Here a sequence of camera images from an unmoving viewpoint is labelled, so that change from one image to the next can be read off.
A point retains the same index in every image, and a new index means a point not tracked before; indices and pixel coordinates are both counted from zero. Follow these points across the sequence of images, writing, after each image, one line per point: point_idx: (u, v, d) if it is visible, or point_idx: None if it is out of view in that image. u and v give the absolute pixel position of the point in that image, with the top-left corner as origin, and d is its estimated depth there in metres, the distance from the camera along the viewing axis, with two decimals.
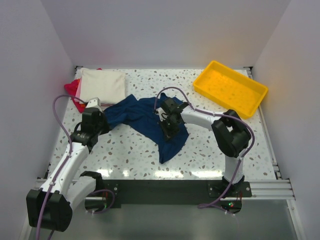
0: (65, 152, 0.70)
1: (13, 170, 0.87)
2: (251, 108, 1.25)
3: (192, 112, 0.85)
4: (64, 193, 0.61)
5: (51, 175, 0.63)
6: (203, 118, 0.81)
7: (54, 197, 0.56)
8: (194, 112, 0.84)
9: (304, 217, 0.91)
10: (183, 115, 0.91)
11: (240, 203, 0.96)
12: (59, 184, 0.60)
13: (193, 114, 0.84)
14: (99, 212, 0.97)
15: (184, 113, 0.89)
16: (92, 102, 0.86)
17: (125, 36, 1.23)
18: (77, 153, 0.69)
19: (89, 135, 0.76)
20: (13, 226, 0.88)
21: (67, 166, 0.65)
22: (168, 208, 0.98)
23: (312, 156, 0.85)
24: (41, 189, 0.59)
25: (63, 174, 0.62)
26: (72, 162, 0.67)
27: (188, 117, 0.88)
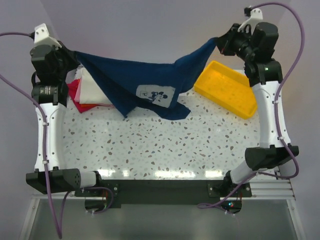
0: (38, 119, 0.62)
1: (12, 169, 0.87)
2: (251, 108, 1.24)
3: (268, 101, 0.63)
4: (62, 163, 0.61)
5: (40, 152, 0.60)
6: (269, 124, 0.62)
7: (56, 173, 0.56)
8: (271, 110, 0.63)
9: (304, 217, 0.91)
10: (258, 84, 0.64)
11: (240, 203, 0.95)
12: (54, 159, 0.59)
13: (267, 106, 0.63)
14: (99, 212, 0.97)
15: (264, 84, 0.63)
16: (40, 33, 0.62)
17: (124, 36, 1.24)
18: (53, 118, 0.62)
19: (55, 85, 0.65)
20: (13, 226, 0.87)
21: (51, 137, 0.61)
22: (169, 207, 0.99)
23: (312, 154, 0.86)
24: (37, 170, 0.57)
25: (52, 147, 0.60)
26: (53, 130, 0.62)
27: (259, 98, 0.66)
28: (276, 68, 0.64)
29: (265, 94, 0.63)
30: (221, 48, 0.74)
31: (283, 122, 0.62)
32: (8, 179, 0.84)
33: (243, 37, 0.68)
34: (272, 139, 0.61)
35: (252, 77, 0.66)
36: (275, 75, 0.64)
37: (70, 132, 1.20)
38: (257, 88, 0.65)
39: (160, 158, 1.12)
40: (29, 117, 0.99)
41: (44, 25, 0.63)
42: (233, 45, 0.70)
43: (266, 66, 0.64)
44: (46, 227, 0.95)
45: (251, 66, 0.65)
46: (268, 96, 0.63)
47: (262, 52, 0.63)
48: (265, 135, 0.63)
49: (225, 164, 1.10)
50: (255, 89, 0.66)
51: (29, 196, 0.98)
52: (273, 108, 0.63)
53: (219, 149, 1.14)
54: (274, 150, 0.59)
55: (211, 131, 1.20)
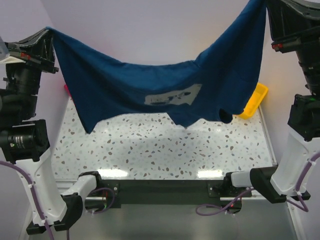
0: (21, 178, 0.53)
1: (12, 169, 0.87)
2: (251, 108, 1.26)
3: (303, 156, 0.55)
4: (62, 209, 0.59)
5: (34, 209, 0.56)
6: (290, 177, 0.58)
7: (58, 224, 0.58)
8: (300, 168, 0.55)
9: (304, 217, 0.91)
10: (301, 136, 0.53)
11: (240, 203, 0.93)
12: (52, 214, 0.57)
13: (299, 162, 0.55)
14: (99, 212, 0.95)
15: (307, 141, 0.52)
16: None
17: None
18: (39, 175, 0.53)
19: (28, 132, 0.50)
20: (13, 226, 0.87)
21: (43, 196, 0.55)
22: (169, 207, 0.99)
23: None
24: (37, 224, 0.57)
25: (46, 204, 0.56)
26: (43, 186, 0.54)
27: (293, 144, 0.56)
28: None
29: (303, 150, 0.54)
30: (278, 41, 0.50)
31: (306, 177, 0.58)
32: (8, 180, 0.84)
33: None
34: (287, 190, 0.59)
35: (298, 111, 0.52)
36: None
37: (70, 132, 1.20)
38: (299, 140, 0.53)
39: (160, 158, 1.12)
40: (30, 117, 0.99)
41: None
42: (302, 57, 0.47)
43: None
44: None
45: (302, 112, 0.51)
46: (305, 152, 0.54)
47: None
48: (279, 179, 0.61)
49: (225, 164, 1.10)
50: (294, 135, 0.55)
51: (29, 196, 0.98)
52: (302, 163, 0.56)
53: (219, 149, 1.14)
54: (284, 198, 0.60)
55: (211, 131, 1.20)
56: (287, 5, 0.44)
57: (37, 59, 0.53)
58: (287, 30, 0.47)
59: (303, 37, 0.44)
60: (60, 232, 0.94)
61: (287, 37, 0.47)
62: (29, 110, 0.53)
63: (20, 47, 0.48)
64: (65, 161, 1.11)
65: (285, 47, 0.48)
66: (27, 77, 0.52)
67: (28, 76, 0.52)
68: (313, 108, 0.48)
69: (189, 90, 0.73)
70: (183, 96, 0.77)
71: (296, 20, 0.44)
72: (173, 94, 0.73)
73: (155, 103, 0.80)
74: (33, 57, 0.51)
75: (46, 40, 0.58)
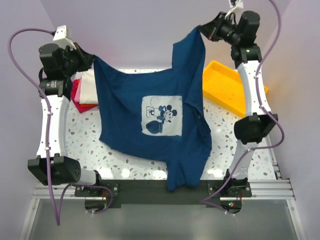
0: (43, 109, 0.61)
1: (12, 169, 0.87)
2: None
3: (250, 76, 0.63)
4: (64, 151, 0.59)
5: (42, 139, 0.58)
6: (251, 94, 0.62)
7: (57, 158, 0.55)
8: (250, 82, 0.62)
9: (304, 217, 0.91)
10: (241, 62, 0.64)
11: (240, 203, 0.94)
12: (57, 145, 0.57)
13: (249, 77, 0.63)
14: (99, 212, 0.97)
15: (246, 62, 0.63)
16: (59, 32, 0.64)
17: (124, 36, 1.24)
18: (58, 108, 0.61)
19: (60, 80, 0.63)
20: (13, 226, 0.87)
21: (55, 125, 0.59)
22: (169, 207, 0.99)
23: (312, 155, 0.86)
24: (39, 156, 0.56)
25: (55, 135, 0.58)
26: (58, 118, 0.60)
27: (243, 77, 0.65)
28: (257, 51, 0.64)
29: (247, 70, 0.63)
30: (208, 34, 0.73)
31: (264, 94, 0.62)
32: (8, 180, 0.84)
33: (229, 24, 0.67)
34: (253, 107, 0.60)
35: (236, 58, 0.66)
36: (255, 57, 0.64)
37: (70, 132, 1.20)
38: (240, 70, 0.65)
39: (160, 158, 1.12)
40: (30, 117, 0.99)
41: (64, 27, 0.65)
42: (221, 32, 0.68)
43: (248, 49, 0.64)
44: (46, 226, 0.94)
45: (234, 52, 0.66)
46: (250, 72, 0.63)
47: (245, 38, 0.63)
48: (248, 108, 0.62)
49: (225, 164, 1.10)
50: (239, 68, 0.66)
51: (28, 195, 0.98)
52: (255, 81, 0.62)
53: (219, 149, 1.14)
54: (256, 118, 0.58)
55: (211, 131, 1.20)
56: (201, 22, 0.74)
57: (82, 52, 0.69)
58: (209, 27, 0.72)
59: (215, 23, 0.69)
60: (60, 231, 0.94)
61: (211, 29, 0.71)
62: (67, 71, 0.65)
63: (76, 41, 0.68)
64: None
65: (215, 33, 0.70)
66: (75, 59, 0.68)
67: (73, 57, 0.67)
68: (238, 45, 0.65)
69: (172, 103, 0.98)
70: (172, 116, 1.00)
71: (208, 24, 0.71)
72: (162, 106, 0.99)
73: (152, 123, 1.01)
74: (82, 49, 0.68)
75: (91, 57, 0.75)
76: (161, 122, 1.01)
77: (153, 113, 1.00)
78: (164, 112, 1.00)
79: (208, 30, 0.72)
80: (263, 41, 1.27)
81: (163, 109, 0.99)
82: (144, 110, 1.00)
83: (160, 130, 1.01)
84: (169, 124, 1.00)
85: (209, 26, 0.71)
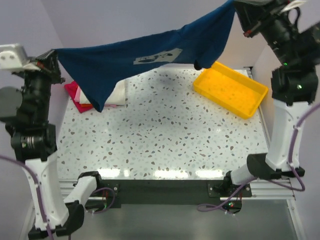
0: (27, 176, 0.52)
1: (12, 169, 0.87)
2: (251, 108, 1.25)
3: (289, 124, 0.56)
4: (65, 215, 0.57)
5: (38, 211, 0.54)
6: (282, 148, 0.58)
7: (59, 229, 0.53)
8: (288, 133, 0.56)
9: (304, 217, 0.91)
10: (284, 102, 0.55)
11: (240, 203, 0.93)
12: (55, 218, 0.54)
13: (288, 127, 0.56)
14: (99, 212, 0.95)
15: (290, 106, 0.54)
16: (9, 59, 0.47)
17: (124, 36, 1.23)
18: (46, 175, 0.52)
19: (38, 133, 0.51)
20: (13, 226, 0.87)
21: (47, 195, 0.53)
22: (169, 207, 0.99)
23: (312, 154, 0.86)
24: (39, 229, 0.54)
25: (51, 206, 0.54)
26: (47, 186, 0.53)
27: (280, 118, 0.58)
28: (313, 84, 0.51)
29: (288, 116, 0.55)
30: (246, 27, 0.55)
31: (297, 146, 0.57)
32: (8, 180, 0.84)
33: (283, 24, 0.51)
34: (280, 164, 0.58)
35: (280, 89, 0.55)
36: (308, 93, 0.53)
37: (71, 132, 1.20)
38: (281, 106, 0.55)
39: (160, 158, 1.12)
40: None
41: (13, 48, 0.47)
42: (269, 33, 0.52)
43: (300, 85, 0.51)
44: None
45: (281, 80, 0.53)
46: (290, 119, 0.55)
47: (303, 64, 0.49)
48: (274, 158, 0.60)
49: (225, 164, 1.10)
50: (278, 104, 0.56)
51: (28, 196, 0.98)
52: (292, 132, 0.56)
53: (219, 149, 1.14)
54: (280, 174, 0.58)
55: (211, 131, 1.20)
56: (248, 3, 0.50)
57: (48, 69, 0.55)
58: (250, 18, 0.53)
59: (262, 18, 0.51)
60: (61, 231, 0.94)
61: (252, 22, 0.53)
62: (42, 113, 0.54)
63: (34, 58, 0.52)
64: (65, 161, 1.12)
65: (254, 30, 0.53)
66: (42, 85, 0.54)
67: (42, 84, 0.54)
68: (289, 72, 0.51)
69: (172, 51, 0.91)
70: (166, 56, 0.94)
71: (252, 9, 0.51)
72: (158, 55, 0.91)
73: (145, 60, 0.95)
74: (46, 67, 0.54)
75: (53, 58, 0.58)
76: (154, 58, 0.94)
77: (148, 57, 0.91)
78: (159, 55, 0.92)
79: (249, 22, 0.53)
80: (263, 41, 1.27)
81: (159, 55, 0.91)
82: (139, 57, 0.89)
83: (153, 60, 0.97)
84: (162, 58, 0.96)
85: (252, 16, 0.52)
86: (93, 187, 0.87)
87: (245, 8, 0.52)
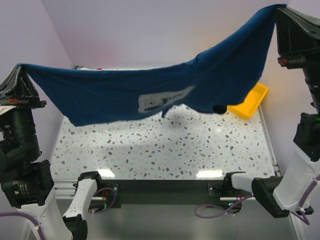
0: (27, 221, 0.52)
1: None
2: (251, 108, 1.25)
3: (308, 176, 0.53)
4: None
5: None
6: (293, 193, 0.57)
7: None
8: (305, 186, 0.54)
9: None
10: (308, 157, 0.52)
11: (240, 203, 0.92)
12: None
13: (306, 180, 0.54)
14: (99, 212, 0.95)
15: (314, 161, 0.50)
16: None
17: (123, 36, 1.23)
18: (45, 216, 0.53)
19: (29, 179, 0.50)
20: (14, 226, 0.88)
21: (49, 233, 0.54)
22: (169, 207, 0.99)
23: None
24: None
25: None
26: (48, 225, 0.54)
27: (301, 166, 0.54)
28: None
29: (309, 169, 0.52)
30: (284, 54, 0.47)
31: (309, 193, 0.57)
32: None
33: None
34: (289, 206, 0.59)
35: (311, 143, 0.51)
36: None
37: (71, 132, 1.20)
38: (305, 160, 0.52)
39: (160, 158, 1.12)
40: None
41: None
42: (309, 77, 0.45)
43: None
44: None
45: (309, 134, 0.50)
46: (311, 172, 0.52)
47: None
48: (282, 196, 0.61)
49: (225, 164, 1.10)
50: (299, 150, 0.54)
51: None
52: (308, 185, 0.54)
53: (219, 149, 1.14)
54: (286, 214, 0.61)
55: (211, 131, 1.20)
56: (296, 22, 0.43)
57: (23, 99, 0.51)
58: (293, 46, 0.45)
59: (308, 55, 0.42)
60: None
61: (293, 52, 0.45)
62: (34, 149, 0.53)
63: (5, 93, 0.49)
64: (65, 161, 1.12)
65: (291, 62, 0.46)
66: (20, 118, 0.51)
67: (22, 118, 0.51)
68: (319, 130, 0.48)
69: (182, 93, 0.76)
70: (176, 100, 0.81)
71: (302, 38, 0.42)
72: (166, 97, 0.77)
73: (151, 108, 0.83)
74: (21, 99, 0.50)
75: (23, 76, 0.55)
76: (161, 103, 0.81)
77: (153, 102, 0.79)
78: (168, 100, 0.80)
79: (291, 49, 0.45)
80: None
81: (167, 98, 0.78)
82: (141, 102, 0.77)
83: (160, 107, 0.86)
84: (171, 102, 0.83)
85: (296, 48, 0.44)
86: (90, 194, 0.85)
87: (289, 32, 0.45)
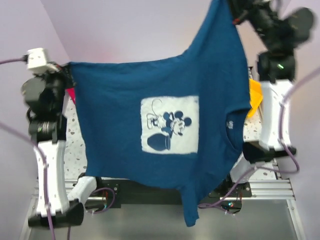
0: (36, 160, 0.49)
1: (12, 169, 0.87)
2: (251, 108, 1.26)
3: (275, 101, 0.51)
4: (73, 204, 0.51)
5: (40, 196, 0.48)
6: (270, 124, 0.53)
7: (59, 219, 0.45)
8: (275, 108, 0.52)
9: (304, 217, 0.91)
10: (267, 82, 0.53)
11: (240, 203, 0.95)
12: (62, 203, 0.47)
13: (275, 104, 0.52)
14: (100, 212, 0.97)
15: (274, 84, 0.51)
16: (36, 59, 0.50)
17: (124, 35, 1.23)
18: (54, 157, 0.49)
19: (53, 121, 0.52)
20: (13, 226, 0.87)
21: (53, 180, 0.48)
22: (169, 207, 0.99)
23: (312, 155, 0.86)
24: (39, 214, 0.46)
25: (51, 186, 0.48)
26: (55, 170, 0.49)
27: (266, 96, 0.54)
28: (291, 66, 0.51)
29: (272, 93, 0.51)
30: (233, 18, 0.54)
31: (287, 122, 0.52)
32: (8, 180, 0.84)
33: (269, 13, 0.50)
34: (272, 140, 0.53)
35: (266, 73, 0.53)
36: (289, 77, 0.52)
37: (71, 132, 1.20)
38: (265, 89, 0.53)
39: None
40: None
41: (41, 50, 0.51)
42: (255, 22, 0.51)
43: (281, 64, 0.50)
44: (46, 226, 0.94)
45: (264, 63, 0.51)
46: (275, 96, 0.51)
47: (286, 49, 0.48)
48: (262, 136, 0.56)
49: None
50: (263, 85, 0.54)
51: (28, 196, 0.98)
52: (280, 109, 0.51)
53: None
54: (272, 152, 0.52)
55: None
56: None
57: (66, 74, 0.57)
58: (239, 6, 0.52)
59: (247, 5, 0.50)
60: (60, 231, 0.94)
61: (239, 11, 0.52)
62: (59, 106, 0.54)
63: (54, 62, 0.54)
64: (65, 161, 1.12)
65: (241, 18, 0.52)
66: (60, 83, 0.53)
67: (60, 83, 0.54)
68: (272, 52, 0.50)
69: (182, 107, 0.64)
70: (184, 127, 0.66)
71: None
72: (168, 112, 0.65)
73: (154, 137, 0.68)
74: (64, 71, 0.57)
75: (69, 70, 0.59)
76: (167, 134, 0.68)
77: (156, 123, 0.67)
78: (172, 122, 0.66)
79: (236, 9, 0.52)
80: None
81: (170, 117, 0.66)
82: (143, 117, 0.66)
83: (166, 146, 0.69)
84: (180, 137, 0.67)
85: (239, 5, 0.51)
86: (90, 189, 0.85)
87: None
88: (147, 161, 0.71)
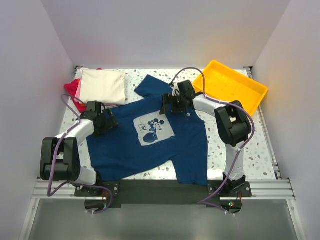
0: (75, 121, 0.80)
1: (13, 169, 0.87)
2: (251, 108, 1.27)
3: (202, 99, 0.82)
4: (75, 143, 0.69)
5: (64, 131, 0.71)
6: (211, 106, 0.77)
7: (67, 141, 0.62)
8: (201, 100, 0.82)
9: (304, 218, 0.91)
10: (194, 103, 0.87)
11: (240, 203, 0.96)
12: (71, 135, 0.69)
13: (203, 102, 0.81)
14: (99, 212, 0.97)
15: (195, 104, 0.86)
16: None
17: (123, 35, 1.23)
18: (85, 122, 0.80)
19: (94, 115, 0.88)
20: (13, 225, 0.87)
21: (77, 128, 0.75)
22: (169, 208, 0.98)
23: (312, 156, 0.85)
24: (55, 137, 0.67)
25: (73, 131, 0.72)
26: (81, 126, 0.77)
27: (201, 106, 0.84)
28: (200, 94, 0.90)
29: (199, 99, 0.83)
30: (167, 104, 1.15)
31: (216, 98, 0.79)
32: (10, 179, 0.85)
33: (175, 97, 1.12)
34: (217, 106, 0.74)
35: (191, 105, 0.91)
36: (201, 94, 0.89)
37: None
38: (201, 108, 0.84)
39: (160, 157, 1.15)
40: (31, 118, 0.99)
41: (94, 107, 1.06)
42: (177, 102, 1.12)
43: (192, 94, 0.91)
44: (46, 226, 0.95)
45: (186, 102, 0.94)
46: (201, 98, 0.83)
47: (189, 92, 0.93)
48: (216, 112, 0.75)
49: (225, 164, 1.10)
50: (197, 106, 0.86)
51: (29, 196, 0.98)
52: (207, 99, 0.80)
53: (219, 149, 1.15)
54: (222, 109, 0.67)
55: (211, 131, 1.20)
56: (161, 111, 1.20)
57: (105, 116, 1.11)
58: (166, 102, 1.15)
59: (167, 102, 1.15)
60: (60, 230, 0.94)
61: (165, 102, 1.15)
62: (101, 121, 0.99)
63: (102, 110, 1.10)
64: None
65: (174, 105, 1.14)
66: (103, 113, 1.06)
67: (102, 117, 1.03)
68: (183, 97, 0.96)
69: (157, 116, 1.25)
70: (161, 125, 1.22)
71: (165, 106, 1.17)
72: (150, 121, 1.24)
73: (147, 135, 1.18)
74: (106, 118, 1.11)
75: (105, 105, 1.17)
76: (154, 132, 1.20)
77: (145, 128, 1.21)
78: (154, 124, 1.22)
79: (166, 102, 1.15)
80: (263, 41, 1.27)
81: (152, 123, 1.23)
82: (137, 127, 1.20)
83: (155, 138, 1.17)
84: (160, 131, 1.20)
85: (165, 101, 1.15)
86: (91, 179, 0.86)
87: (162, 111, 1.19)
88: (146, 155, 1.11)
